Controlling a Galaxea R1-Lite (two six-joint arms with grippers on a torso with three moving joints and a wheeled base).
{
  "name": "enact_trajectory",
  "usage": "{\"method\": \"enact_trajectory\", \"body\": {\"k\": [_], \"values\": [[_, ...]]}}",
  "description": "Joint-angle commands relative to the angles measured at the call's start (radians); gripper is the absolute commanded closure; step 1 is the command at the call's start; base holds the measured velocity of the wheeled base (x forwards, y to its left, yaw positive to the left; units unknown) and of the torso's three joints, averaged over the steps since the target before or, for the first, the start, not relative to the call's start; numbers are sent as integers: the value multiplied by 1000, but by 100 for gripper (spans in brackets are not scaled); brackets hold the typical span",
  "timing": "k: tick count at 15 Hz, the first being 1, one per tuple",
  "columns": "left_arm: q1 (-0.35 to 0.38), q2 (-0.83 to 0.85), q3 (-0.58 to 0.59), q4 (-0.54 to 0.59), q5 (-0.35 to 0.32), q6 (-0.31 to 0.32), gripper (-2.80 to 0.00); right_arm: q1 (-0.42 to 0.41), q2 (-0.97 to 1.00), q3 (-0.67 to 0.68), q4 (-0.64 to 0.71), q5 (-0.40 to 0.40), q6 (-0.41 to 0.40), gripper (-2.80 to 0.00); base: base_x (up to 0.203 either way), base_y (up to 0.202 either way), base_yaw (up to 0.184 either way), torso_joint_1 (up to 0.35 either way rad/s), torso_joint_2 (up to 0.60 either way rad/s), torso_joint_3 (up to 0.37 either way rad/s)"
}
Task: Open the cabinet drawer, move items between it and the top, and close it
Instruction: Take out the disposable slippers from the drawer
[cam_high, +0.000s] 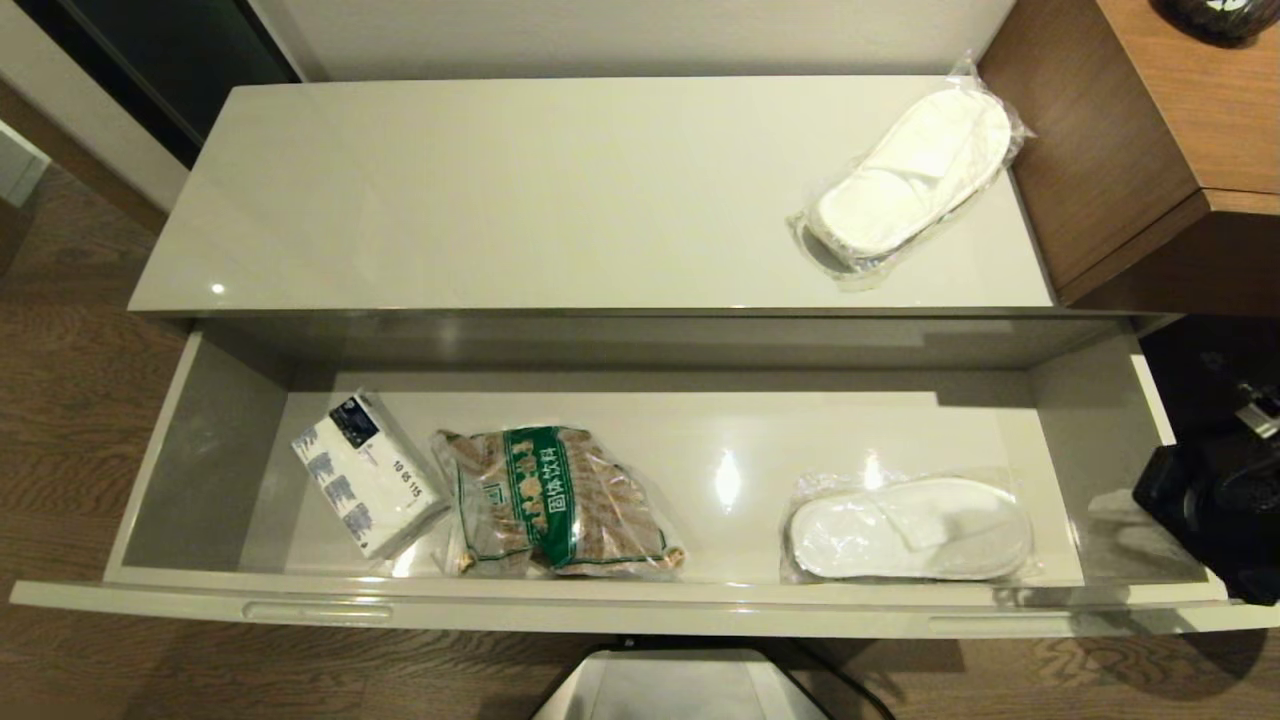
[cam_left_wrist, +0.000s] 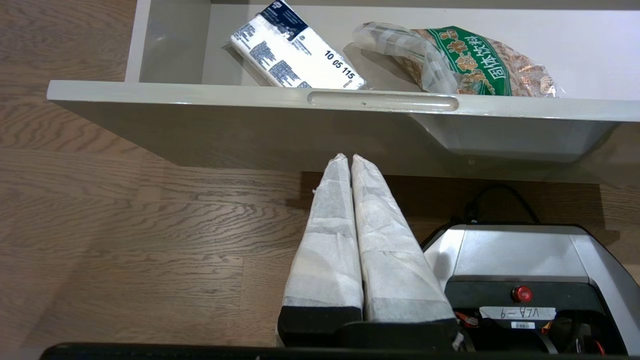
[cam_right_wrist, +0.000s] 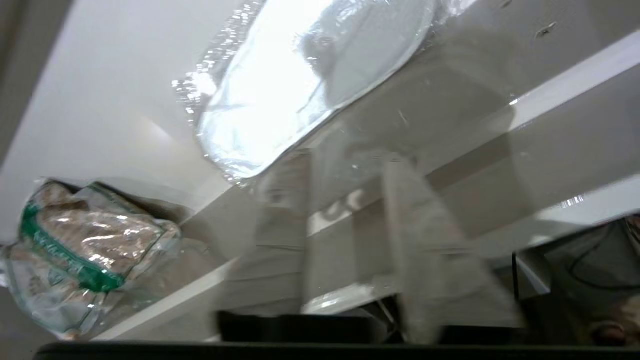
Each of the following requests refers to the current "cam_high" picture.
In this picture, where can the pale grey panel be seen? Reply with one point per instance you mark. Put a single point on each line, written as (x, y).
(20, 165)

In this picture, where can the dark glass door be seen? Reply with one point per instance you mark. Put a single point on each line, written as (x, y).
(160, 55)

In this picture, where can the white cabinet drawer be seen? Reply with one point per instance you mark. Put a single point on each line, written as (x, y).
(740, 510)

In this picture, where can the white blue tissue pack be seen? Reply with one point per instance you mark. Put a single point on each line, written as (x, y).
(365, 475)

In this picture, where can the dark glass vase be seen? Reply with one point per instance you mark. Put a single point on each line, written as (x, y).
(1220, 15)

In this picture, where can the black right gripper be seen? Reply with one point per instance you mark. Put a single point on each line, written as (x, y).
(1180, 500)

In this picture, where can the green label snack bag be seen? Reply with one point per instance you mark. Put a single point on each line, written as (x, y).
(550, 500)

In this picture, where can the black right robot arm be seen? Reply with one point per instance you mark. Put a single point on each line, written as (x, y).
(1250, 500)

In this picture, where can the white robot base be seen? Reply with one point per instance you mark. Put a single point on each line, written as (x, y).
(680, 690)

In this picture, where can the glossy grey cabinet top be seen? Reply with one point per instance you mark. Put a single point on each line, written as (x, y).
(550, 195)

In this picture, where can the white slipper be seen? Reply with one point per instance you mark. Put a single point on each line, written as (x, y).
(920, 530)
(910, 170)

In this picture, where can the brown wooden desk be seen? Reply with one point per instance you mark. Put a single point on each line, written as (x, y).
(1085, 140)

